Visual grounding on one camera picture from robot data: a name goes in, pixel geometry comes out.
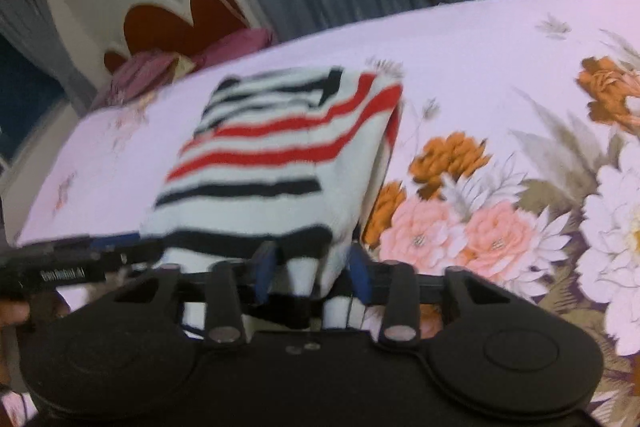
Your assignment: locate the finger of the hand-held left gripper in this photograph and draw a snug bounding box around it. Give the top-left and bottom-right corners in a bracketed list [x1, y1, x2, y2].
[49, 232, 167, 269]

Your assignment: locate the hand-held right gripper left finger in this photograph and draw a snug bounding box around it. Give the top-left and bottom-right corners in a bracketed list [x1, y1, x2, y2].
[114, 241, 279, 346]

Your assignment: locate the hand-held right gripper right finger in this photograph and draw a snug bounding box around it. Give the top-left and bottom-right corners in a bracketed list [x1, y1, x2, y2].
[347, 243, 507, 344]

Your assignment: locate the white black red striped sweater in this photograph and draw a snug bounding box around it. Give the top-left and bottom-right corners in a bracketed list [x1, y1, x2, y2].
[139, 65, 406, 334]

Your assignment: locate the person's left hand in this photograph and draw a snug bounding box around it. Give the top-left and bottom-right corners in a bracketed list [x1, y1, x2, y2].
[0, 291, 72, 329]

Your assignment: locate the red heart-shaped headboard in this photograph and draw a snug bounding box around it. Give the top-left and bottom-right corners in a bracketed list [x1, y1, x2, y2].
[101, 0, 262, 76]

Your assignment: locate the magenta pillow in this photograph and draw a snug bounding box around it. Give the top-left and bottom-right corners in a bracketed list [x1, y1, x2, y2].
[191, 26, 279, 68]

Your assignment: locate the pink floral bed sheet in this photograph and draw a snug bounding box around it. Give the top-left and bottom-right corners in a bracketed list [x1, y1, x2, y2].
[0, 0, 640, 427]

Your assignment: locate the grey curtain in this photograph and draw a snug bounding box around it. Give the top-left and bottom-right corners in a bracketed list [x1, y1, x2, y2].
[0, 0, 97, 118]

